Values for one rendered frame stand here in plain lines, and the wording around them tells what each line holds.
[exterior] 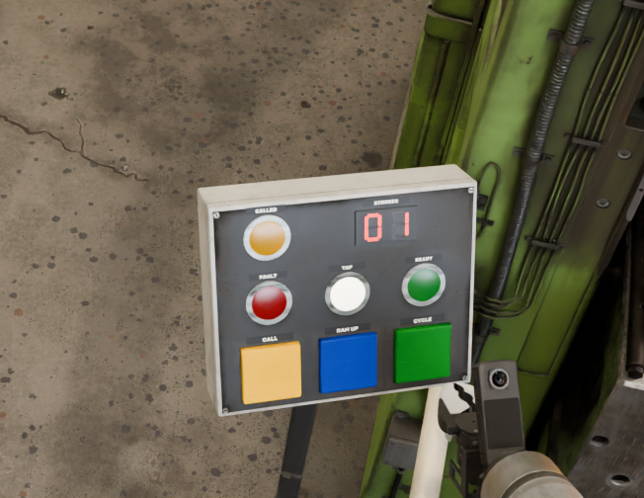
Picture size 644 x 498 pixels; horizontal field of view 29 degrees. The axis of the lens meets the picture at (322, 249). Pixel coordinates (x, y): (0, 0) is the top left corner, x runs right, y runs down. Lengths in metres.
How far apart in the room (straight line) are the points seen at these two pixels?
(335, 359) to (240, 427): 1.15
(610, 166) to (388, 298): 0.39
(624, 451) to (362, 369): 0.50
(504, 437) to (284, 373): 0.33
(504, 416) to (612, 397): 0.46
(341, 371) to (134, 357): 1.26
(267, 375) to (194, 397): 1.18
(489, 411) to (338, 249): 0.30
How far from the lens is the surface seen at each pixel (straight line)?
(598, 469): 1.97
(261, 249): 1.49
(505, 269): 1.88
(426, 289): 1.57
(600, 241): 1.86
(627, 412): 1.84
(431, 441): 1.98
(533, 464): 1.31
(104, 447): 2.67
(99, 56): 3.44
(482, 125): 1.71
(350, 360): 1.57
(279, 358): 1.55
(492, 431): 1.36
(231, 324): 1.52
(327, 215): 1.50
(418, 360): 1.61
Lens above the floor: 2.30
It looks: 50 degrees down
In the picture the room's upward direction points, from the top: 10 degrees clockwise
